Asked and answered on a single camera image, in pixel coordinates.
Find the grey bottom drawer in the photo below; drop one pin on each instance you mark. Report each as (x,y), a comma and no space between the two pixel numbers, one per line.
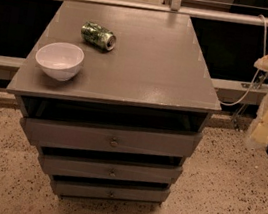
(121,192)

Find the grey wooden drawer cabinet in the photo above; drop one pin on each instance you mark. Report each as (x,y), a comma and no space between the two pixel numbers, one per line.
(123,127)

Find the white bowl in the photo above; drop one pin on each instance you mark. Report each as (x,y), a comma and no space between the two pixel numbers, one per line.
(60,61)

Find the green crushed soda can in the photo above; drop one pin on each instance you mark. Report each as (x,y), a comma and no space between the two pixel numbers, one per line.
(98,35)

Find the grey middle drawer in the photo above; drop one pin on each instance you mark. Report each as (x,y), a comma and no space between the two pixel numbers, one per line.
(109,170)

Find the grey drawer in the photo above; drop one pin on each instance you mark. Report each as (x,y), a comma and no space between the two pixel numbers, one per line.
(109,170)
(49,133)
(121,192)

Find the grey metal railing frame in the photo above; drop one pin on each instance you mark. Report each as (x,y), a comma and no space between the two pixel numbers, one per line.
(123,2)

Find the grey top drawer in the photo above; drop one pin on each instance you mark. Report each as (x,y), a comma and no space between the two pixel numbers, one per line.
(49,133)

